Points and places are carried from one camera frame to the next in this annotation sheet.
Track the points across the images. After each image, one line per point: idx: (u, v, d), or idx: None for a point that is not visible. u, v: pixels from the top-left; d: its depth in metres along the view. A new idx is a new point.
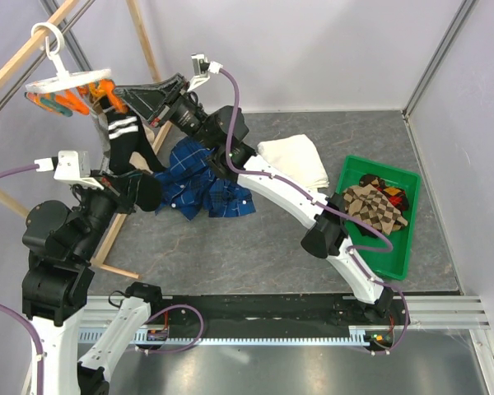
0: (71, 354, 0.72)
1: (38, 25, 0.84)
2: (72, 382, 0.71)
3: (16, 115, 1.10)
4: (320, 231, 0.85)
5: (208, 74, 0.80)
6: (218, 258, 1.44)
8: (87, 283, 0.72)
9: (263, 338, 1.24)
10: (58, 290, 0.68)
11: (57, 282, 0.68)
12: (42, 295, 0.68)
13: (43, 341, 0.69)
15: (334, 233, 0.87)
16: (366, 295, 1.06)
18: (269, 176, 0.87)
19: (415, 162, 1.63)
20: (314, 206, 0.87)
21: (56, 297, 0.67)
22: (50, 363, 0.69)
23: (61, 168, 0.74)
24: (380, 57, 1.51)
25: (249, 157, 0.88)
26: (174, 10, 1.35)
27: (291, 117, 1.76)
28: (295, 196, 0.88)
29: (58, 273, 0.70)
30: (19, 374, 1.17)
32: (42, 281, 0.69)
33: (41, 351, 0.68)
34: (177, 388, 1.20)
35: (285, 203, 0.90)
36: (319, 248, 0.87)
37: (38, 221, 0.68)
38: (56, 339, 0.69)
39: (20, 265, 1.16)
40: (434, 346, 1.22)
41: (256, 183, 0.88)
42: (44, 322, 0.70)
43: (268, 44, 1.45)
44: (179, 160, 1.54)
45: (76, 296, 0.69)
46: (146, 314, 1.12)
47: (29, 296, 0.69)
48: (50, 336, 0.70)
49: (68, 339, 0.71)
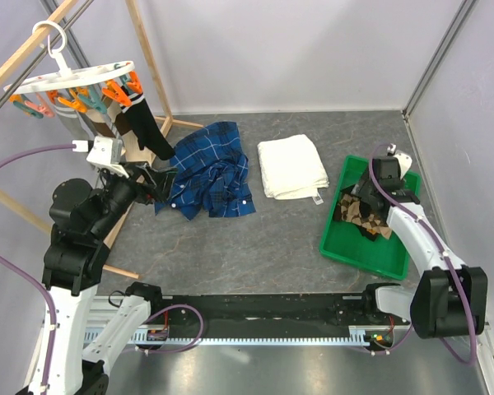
0: (81, 332, 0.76)
1: (39, 23, 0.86)
2: (77, 364, 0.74)
3: (14, 114, 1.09)
4: (427, 280, 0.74)
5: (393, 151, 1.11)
6: (218, 258, 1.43)
8: (104, 257, 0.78)
9: (263, 338, 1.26)
10: (81, 261, 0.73)
11: (77, 255, 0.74)
12: (63, 267, 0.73)
13: (57, 313, 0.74)
15: (441, 297, 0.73)
16: (384, 302, 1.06)
18: (415, 217, 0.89)
19: (415, 161, 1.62)
20: (443, 260, 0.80)
21: (76, 268, 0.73)
22: (62, 334, 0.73)
23: (95, 153, 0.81)
24: (381, 58, 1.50)
25: (410, 202, 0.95)
26: (175, 11, 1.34)
27: (291, 117, 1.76)
28: (428, 243, 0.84)
29: (77, 248, 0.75)
30: (18, 375, 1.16)
32: (63, 254, 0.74)
33: (54, 322, 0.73)
34: (177, 388, 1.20)
35: (416, 253, 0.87)
36: (421, 309, 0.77)
37: (62, 197, 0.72)
38: (70, 310, 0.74)
39: (20, 264, 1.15)
40: (431, 346, 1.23)
41: (400, 220, 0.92)
42: (62, 291, 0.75)
43: (269, 44, 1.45)
44: (179, 160, 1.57)
45: (95, 268, 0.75)
46: (146, 313, 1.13)
47: (50, 266, 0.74)
48: (63, 307, 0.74)
49: (81, 313, 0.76)
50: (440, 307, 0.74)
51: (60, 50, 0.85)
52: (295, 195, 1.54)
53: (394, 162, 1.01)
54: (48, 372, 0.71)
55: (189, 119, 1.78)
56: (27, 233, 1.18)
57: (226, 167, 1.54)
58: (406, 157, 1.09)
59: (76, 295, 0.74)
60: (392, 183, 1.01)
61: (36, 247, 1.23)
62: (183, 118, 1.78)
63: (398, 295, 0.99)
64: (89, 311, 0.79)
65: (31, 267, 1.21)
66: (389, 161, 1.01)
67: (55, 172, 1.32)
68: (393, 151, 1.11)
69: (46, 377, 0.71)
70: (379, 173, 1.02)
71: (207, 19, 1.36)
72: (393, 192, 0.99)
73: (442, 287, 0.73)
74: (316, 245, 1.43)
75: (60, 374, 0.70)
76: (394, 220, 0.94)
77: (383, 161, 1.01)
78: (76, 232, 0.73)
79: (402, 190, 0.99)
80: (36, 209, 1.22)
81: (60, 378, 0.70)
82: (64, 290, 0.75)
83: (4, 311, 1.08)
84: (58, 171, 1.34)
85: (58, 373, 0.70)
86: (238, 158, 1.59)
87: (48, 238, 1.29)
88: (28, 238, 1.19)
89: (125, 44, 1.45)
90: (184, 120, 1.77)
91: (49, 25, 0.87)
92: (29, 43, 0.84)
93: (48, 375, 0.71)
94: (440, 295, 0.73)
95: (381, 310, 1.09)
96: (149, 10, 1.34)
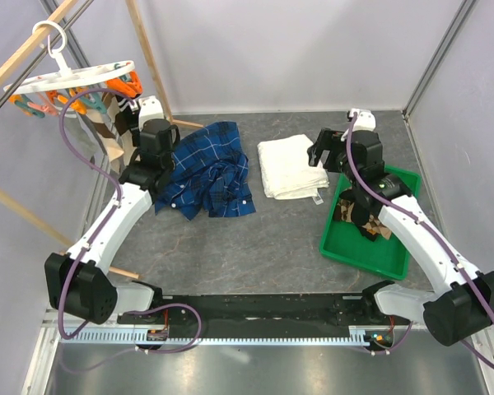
0: (126, 226, 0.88)
1: (39, 23, 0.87)
2: (112, 251, 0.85)
3: (13, 113, 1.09)
4: (449, 301, 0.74)
5: (355, 115, 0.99)
6: (218, 258, 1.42)
8: (165, 181, 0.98)
9: (263, 338, 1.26)
10: (151, 177, 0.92)
11: (149, 172, 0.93)
12: (137, 176, 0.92)
13: (123, 197, 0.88)
15: (464, 311, 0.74)
16: (385, 305, 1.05)
18: (415, 220, 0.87)
19: (415, 162, 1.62)
20: (458, 273, 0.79)
21: (147, 180, 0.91)
22: (119, 212, 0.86)
23: (147, 104, 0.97)
24: (381, 58, 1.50)
25: (403, 196, 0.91)
26: (175, 11, 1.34)
27: (291, 117, 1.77)
28: (440, 253, 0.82)
29: (149, 167, 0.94)
30: (18, 376, 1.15)
32: (138, 170, 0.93)
33: (118, 201, 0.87)
34: (177, 388, 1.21)
35: (424, 261, 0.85)
36: (441, 320, 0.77)
37: (152, 125, 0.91)
38: (133, 199, 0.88)
39: (20, 264, 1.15)
40: (431, 347, 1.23)
41: (399, 222, 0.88)
42: (132, 186, 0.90)
43: (269, 44, 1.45)
44: (179, 160, 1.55)
45: (160, 186, 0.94)
46: (147, 299, 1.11)
47: (127, 172, 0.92)
48: (130, 196, 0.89)
49: (137, 208, 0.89)
50: (463, 318, 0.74)
51: (60, 51, 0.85)
52: (295, 195, 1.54)
53: (379, 147, 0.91)
54: (94, 238, 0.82)
55: (189, 118, 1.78)
56: (27, 232, 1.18)
57: (226, 167, 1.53)
58: (368, 116, 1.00)
59: (144, 191, 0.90)
60: (376, 172, 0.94)
61: (36, 247, 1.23)
62: (183, 118, 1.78)
63: (401, 298, 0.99)
64: (137, 217, 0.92)
65: (31, 266, 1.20)
66: (373, 149, 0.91)
67: (55, 171, 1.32)
68: (352, 112, 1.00)
69: (90, 240, 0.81)
70: (363, 161, 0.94)
71: (207, 19, 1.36)
72: (382, 185, 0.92)
73: (464, 304, 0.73)
74: (316, 245, 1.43)
75: (103, 243, 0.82)
76: (390, 220, 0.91)
77: (367, 150, 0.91)
78: (151, 154, 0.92)
79: (388, 179, 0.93)
80: (37, 208, 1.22)
81: (101, 247, 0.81)
82: (134, 186, 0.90)
83: (5, 311, 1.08)
84: (58, 171, 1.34)
85: (102, 243, 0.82)
86: (238, 158, 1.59)
87: (48, 238, 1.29)
88: (28, 238, 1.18)
89: (126, 44, 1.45)
90: (184, 120, 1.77)
91: (49, 25, 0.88)
92: (29, 43, 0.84)
93: (92, 239, 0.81)
94: (463, 311, 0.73)
95: (384, 313, 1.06)
96: (149, 10, 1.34)
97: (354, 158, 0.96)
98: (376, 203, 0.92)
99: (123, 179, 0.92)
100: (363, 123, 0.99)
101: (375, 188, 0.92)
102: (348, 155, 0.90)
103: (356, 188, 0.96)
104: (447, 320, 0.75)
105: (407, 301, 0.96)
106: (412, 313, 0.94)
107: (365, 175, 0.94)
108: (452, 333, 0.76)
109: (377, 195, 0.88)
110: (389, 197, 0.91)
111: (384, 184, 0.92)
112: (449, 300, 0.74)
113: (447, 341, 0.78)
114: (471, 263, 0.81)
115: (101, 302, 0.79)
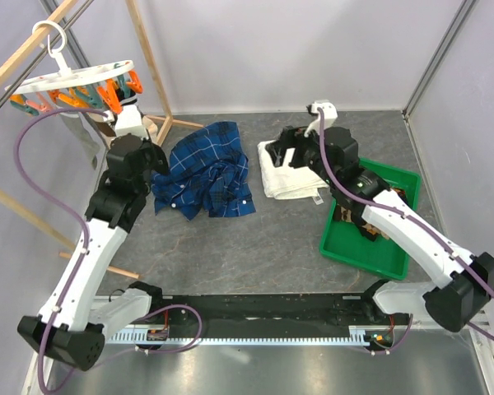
0: (100, 270, 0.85)
1: (39, 23, 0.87)
2: (89, 300, 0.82)
3: (13, 113, 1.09)
4: (454, 291, 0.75)
5: (316, 112, 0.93)
6: (218, 258, 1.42)
8: (140, 206, 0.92)
9: (263, 338, 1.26)
10: (122, 205, 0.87)
11: (119, 199, 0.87)
12: (108, 205, 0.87)
13: (90, 241, 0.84)
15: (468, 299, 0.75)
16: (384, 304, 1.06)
18: (401, 214, 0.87)
19: (415, 161, 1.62)
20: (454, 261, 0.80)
21: (118, 208, 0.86)
22: (89, 260, 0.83)
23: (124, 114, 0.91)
24: (382, 58, 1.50)
25: (382, 192, 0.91)
26: (175, 11, 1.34)
27: (291, 117, 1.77)
28: (433, 245, 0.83)
29: (119, 194, 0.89)
30: (17, 376, 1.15)
32: (107, 197, 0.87)
33: (86, 248, 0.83)
34: (177, 388, 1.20)
35: (418, 255, 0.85)
36: (445, 311, 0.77)
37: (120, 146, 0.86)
38: (102, 240, 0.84)
39: (20, 264, 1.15)
40: (431, 347, 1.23)
41: (385, 219, 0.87)
42: (99, 224, 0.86)
43: (269, 44, 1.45)
44: (179, 160, 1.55)
45: (132, 214, 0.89)
46: (146, 306, 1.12)
47: (95, 202, 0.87)
48: (98, 237, 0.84)
49: (109, 247, 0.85)
50: (467, 307, 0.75)
51: (60, 51, 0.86)
52: (295, 195, 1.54)
53: (355, 146, 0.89)
54: (64, 296, 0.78)
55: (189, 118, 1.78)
56: (26, 232, 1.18)
57: (226, 167, 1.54)
58: (328, 106, 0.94)
59: (114, 228, 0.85)
60: (352, 171, 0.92)
61: (36, 246, 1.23)
62: (184, 118, 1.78)
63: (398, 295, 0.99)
64: (112, 254, 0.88)
65: (31, 266, 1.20)
66: (349, 150, 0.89)
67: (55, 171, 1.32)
68: (314, 106, 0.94)
69: (61, 300, 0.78)
70: (340, 161, 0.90)
71: (207, 19, 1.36)
72: (361, 185, 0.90)
73: (468, 293, 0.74)
74: (316, 245, 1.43)
75: (74, 299, 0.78)
76: (375, 218, 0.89)
77: (344, 151, 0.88)
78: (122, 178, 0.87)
79: (364, 177, 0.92)
80: (37, 208, 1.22)
81: (73, 304, 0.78)
82: (102, 222, 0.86)
83: (5, 311, 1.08)
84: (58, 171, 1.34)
85: (73, 299, 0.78)
86: (238, 158, 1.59)
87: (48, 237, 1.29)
88: (28, 237, 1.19)
89: (126, 44, 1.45)
90: (184, 120, 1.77)
91: (49, 25, 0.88)
92: (29, 43, 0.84)
93: (62, 299, 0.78)
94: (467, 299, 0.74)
95: (386, 312, 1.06)
96: (149, 10, 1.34)
97: (329, 160, 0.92)
98: (358, 205, 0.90)
99: (90, 212, 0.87)
100: (326, 115, 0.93)
101: (354, 190, 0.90)
102: (323, 160, 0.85)
103: (334, 191, 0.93)
104: (452, 310, 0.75)
105: (404, 295, 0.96)
106: (412, 304, 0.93)
107: (343, 176, 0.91)
108: (458, 322, 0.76)
109: (359, 197, 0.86)
110: (370, 194, 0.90)
111: (362, 183, 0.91)
112: (452, 291, 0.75)
113: (453, 327, 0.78)
114: (463, 248, 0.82)
115: (85, 354, 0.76)
